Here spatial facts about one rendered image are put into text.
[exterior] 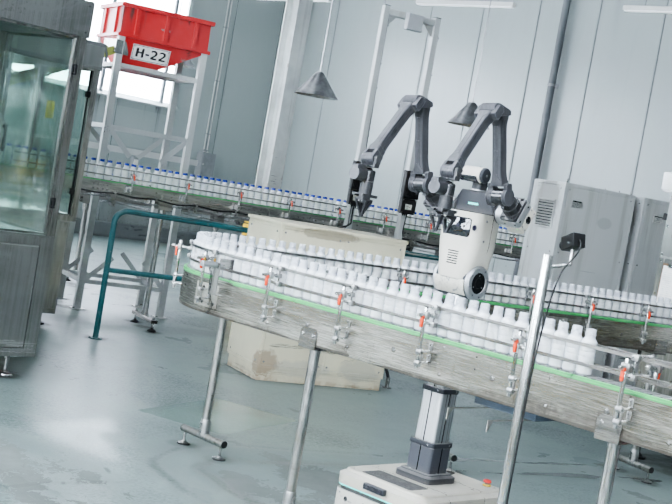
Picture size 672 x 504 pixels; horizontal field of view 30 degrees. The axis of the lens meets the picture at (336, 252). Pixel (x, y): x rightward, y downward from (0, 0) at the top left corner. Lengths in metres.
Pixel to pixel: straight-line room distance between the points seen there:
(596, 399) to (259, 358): 5.08
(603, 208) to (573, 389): 6.89
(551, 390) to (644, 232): 7.17
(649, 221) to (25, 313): 6.03
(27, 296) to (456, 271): 3.18
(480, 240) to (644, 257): 6.19
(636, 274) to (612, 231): 0.50
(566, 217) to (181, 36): 3.86
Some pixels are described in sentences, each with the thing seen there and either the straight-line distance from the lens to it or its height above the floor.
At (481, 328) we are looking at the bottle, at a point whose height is 1.07.
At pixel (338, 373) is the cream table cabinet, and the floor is 0.11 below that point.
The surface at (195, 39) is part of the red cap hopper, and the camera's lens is 11.78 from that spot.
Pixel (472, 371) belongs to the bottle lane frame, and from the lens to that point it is 4.78.
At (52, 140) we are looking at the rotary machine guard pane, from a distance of 7.85.
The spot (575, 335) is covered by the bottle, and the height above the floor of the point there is 1.13.
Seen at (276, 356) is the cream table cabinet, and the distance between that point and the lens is 9.31.
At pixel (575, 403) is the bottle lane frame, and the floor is 0.90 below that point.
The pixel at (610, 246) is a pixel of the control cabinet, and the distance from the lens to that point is 11.44.
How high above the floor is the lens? 1.51
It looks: 3 degrees down
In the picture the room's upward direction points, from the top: 10 degrees clockwise
